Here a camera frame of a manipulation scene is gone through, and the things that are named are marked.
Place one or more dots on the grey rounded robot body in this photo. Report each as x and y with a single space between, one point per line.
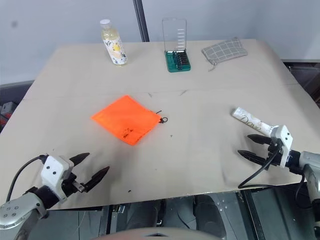
155 233

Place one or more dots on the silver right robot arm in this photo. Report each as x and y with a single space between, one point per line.
310 165

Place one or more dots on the black vertical pole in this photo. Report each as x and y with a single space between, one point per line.
141 20

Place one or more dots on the beige paper table cover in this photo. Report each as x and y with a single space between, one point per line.
190 115

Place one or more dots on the dark storage shelf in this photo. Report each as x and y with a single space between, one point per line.
12 100

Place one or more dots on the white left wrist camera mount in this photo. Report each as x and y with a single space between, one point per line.
52 170

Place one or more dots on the grey checked fabric pouch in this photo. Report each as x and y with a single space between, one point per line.
225 50

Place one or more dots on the white Dove tube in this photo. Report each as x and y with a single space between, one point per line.
247 119

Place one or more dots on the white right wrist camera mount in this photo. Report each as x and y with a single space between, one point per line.
283 138

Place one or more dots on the yellow drink bottle white cap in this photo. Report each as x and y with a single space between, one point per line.
115 47

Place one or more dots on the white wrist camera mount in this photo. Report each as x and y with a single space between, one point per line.
283 138
52 170

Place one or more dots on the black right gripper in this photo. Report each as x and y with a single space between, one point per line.
275 152

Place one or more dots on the dark cabinet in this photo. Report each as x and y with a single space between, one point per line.
303 75

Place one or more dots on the green screwdriver bit case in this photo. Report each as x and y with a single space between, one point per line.
178 58

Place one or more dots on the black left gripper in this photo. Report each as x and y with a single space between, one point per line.
71 183

